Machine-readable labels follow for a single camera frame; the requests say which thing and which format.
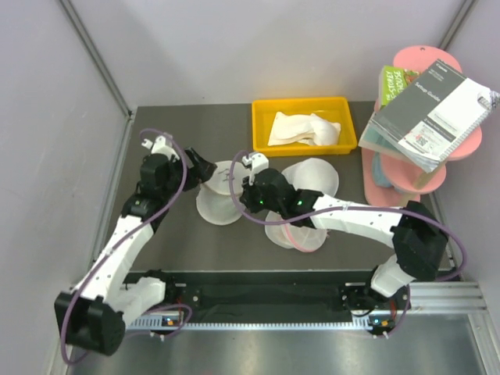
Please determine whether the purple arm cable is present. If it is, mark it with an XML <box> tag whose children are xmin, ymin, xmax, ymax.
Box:
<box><xmin>61</xmin><ymin>128</ymin><xmax>195</xmax><ymax>366</ymax></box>
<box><xmin>229</xmin><ymin>150</ymin><xmax>468</xmax><ymax>339</ymax></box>

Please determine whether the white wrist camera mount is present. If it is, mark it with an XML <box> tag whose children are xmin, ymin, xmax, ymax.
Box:
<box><xmin>241</xmin><ymin>152</ymin><xmax>269</xmax><ymax>173</ymax></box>
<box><xmin>141</xmin><ymin>135</ymin><xmax>178</xmax><ymax>159</ymax></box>

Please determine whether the beige bra in tray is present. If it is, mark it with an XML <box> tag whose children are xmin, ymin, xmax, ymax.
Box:
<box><xmin>267</xmin><ymin>112</ymin><xmax>341</xmax><ymax>146</ymax></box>

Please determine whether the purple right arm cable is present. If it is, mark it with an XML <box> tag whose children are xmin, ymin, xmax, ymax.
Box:
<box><xmin>229</xmin><ymin>150</ymin><xmax>468</xmax><ymax>339</ymax></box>

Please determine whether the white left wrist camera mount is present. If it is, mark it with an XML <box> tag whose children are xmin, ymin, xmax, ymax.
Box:
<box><xmin>141</xmin><ymin>135</ymin><xmax>178</xmax><ymax>159</ymax></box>

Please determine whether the white mesh laundry bag beige trim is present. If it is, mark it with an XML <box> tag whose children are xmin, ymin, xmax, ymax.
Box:
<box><xmin>196</xmin><ymin>160</ymin><xmax>241</xmax><ymax>226</ymax></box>

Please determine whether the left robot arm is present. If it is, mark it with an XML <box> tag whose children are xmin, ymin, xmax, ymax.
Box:
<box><xmin>54</xmin><ymin>146</ymin><xmax>217</xmax><ymax>355</ymax></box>

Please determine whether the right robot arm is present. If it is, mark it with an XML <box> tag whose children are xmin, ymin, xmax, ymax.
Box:
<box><xmin>239</xmin><ymin>168</ymin><xmax>448</xmax><ymax>309</ymax></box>

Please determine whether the green storey house book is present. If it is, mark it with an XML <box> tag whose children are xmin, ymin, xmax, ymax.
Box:
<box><xmin>378</xmin><ymin>66</ymin><xmax>420</xmax><ymax>107</ymax></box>

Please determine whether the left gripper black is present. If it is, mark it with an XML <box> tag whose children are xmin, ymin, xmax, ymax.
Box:
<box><xmin>162</xmin><ymin>147</ymin><xmax>216</xmax><ymax>199</ymax></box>

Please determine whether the yellow plastic tray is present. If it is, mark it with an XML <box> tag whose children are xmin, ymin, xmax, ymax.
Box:
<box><xmin>252</xmin><ymin>97</ymin><xmax>358</xmax><ymax>157</ymax></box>

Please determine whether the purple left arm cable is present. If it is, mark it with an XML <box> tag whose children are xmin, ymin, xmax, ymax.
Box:
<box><xmin>61</xmin><ymin>128</ymin><xmax>195</xmax><ymax>366</ymax></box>

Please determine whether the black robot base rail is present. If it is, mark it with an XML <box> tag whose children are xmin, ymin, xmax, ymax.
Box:
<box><xmin>125</xmin><ymin>270</ymin><xmax>406</xmax><ymax>324</ymax></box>

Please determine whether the mesh laundry bag pink trim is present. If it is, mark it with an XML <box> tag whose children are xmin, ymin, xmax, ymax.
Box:
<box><xmin>265</xmin><ymin>223</ymin><xmax>328</xmax><ymax>252</ymax></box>

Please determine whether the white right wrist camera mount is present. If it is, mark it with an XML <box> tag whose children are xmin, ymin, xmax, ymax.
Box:
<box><xmin>241</xmin><ymin>152</ymin><xmax>269</xmax><ymax>173</ymax></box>

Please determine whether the grey spiral setup guide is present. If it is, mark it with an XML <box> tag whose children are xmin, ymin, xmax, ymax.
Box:
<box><xmin>359</xmin><ymin>59</ymin><xmax>499</xmax><ymax>173</ymax></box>

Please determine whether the pink tiered shelf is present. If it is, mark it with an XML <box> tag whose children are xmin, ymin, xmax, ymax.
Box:
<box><xmin>359</xmin><ymin>45</ymin><xmax>484</xmax><ymax>206</ymax></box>

